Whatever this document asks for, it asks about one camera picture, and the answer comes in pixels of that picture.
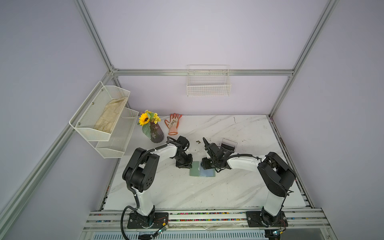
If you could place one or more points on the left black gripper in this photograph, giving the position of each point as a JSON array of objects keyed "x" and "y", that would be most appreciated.
[{"x": 188, "y": 165}]

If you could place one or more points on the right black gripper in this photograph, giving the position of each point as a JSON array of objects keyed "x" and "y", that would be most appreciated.
[{"x": 203, "y": 165}]

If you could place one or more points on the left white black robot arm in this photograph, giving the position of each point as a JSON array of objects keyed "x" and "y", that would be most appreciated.
[{"x": 139, "y": 174}]

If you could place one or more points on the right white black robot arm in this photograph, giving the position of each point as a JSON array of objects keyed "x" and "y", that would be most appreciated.
[{"x": 277, "y": 175}]

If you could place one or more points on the black cards in box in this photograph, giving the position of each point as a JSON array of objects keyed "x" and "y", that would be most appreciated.
[{"x": 228, "y": 147}]

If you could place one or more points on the clear acrylic card box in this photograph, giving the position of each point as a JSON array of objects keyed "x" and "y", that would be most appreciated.
[{"x": 229, "y": 142}]

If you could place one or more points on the dark glass vase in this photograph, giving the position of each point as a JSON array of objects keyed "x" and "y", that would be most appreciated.
[{"x": 157, "y": 135}]

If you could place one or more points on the orange white work glove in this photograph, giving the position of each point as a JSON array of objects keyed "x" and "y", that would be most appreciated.
[{"x": 173, "y": 123}]

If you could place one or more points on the yellow sunflower bouquet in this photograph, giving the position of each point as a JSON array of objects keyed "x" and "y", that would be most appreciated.
[{"x": 149, "y": 121}]

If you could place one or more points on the lower white mesh shelf basket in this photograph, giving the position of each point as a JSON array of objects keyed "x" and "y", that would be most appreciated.
[{"x": 121, "y": 135}]

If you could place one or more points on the white mesh shelf basket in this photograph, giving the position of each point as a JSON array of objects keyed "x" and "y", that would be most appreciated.
[
  {"x": 121, "y": 135},
  {"x": 85, "y": 118}
]

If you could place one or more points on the beige cloth glove in basket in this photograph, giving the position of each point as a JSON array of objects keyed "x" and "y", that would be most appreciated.
[{"x": 110, "y": 115}]

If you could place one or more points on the upper white mesh shelf basket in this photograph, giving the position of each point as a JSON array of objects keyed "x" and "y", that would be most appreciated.
[{"x": 85, "y": 118}]

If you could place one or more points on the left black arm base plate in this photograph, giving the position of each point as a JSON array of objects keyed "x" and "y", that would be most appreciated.
[{"x": 154, "y": 220}]

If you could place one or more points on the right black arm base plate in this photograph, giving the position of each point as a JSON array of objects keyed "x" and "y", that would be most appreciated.
[{"x": 258, "y": 219}]

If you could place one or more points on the white wire wall basket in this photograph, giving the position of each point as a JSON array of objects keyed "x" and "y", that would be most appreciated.
[{"x": 208, "y": 81}]

